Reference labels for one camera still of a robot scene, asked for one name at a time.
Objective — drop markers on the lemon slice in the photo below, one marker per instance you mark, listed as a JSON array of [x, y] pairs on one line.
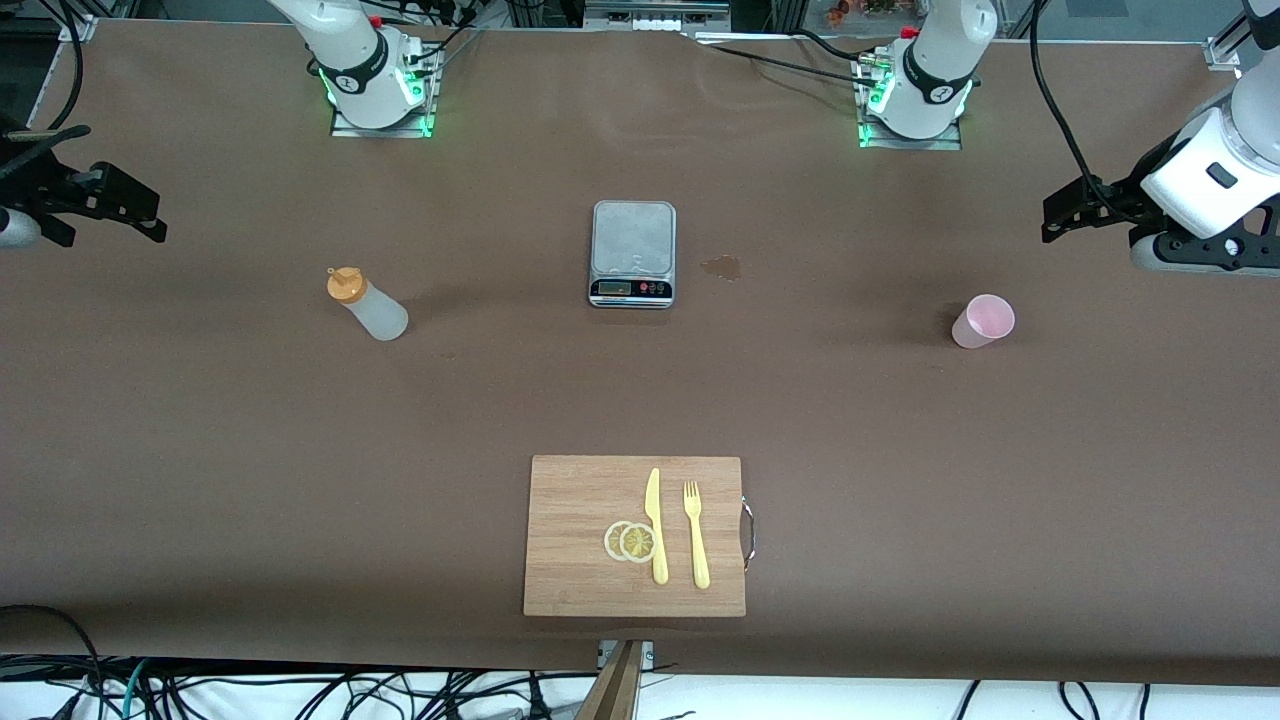
[[637, 543]]

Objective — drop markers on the brown table cover sheet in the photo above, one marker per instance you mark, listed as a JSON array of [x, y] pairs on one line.
[[300, 450]]

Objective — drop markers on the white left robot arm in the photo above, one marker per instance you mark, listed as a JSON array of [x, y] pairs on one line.
[[940, 60]]

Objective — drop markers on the aluminium frame corner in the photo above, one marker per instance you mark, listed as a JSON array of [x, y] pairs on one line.
[[78, 28], [1222, 52]]

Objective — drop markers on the small metal bracket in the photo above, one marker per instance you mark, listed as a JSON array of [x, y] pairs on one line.
[[648, 655]]

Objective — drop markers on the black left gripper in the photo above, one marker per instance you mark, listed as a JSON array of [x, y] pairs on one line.
[[1122, 192]]

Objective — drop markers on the pink plastic cup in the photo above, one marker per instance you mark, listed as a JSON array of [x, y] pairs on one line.
[[980, 325]]

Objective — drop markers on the wooden cutting board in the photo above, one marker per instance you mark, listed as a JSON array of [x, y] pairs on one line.
[[570, 540]]

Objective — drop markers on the yellow plastic fork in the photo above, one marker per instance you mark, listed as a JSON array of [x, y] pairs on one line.
[[699, 550]]

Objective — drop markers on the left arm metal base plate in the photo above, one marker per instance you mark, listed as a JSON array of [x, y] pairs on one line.
[[910, 144]]

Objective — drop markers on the wooden beam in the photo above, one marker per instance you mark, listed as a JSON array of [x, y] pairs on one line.
[[615, 690]]

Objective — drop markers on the yellow plastic knife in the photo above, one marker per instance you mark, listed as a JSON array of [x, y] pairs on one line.
[[653, 500]]

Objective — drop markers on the squeeze bottle with orange cap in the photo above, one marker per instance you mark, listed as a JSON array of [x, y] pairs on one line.
[[378, 315]]

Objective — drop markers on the white power strip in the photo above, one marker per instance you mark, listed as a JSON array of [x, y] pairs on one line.
[[650, 22]]

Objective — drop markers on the brown liquid spill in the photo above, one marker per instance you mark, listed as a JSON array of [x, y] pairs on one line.
[[722, 267]]

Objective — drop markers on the silver digital kitchen scale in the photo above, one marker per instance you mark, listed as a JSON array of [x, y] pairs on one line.
[[632, 240]]

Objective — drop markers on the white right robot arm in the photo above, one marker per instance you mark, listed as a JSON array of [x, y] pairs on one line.
[[350, 50]]

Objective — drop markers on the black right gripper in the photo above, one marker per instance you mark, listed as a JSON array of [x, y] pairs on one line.
[[40, 187]]

